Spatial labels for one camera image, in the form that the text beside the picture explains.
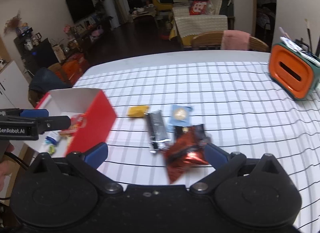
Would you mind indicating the wooden chair pink towel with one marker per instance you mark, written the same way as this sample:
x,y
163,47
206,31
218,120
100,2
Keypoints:
x,y
228,40

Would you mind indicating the red white cardboard box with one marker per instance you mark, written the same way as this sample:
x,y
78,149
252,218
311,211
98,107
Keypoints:
x,y
89,107

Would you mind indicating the black television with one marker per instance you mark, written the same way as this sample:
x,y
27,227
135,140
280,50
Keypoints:
x,y
80,9

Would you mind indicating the chair with dark jacket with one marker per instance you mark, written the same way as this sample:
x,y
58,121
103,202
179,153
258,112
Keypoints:
x,y
44,81

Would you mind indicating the yellow giraffe toy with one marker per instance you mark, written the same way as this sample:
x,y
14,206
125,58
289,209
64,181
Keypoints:
x,y
162,7

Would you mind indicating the small green candy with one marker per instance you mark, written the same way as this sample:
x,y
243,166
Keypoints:
x,y
51,149

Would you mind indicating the yellow snack packet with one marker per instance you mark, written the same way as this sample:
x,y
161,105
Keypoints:
x,y
137,111

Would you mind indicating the black silver snack bar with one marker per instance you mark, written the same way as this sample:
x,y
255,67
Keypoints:
x,y
157,131

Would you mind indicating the red cushion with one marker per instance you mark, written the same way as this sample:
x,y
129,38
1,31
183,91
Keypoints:
x,y
198,8

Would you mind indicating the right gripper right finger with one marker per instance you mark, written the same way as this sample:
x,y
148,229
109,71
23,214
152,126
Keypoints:
x,y
255,193

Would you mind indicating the orange green storage container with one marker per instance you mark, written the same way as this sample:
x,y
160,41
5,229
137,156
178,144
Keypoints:
x,y
294,68

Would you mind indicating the red snack packet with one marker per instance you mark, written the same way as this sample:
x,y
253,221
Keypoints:
x,y
75,125

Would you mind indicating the person left hand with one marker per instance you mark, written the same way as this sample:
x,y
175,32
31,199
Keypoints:
x,y
6,168

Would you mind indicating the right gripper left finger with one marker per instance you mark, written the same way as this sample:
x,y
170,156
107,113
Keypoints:
x,y
59,191

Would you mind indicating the light blue cookie packet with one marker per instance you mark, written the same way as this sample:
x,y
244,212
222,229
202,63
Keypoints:
x,y
179,116

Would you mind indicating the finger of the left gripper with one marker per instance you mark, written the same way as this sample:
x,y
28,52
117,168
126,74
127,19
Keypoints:
x,y
53,123
25,113

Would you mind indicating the red brown foil packet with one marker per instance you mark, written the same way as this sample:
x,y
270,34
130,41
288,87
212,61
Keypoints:
x,y
187,150

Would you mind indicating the sofa with cream cover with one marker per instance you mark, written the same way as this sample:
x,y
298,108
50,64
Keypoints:
x,y
217,16

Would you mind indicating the blue white snack packet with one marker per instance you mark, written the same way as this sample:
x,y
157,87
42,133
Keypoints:
x,y
52,138

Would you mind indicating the checkered white tablecloth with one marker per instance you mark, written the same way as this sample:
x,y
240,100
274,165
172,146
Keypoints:
x,y
241,108

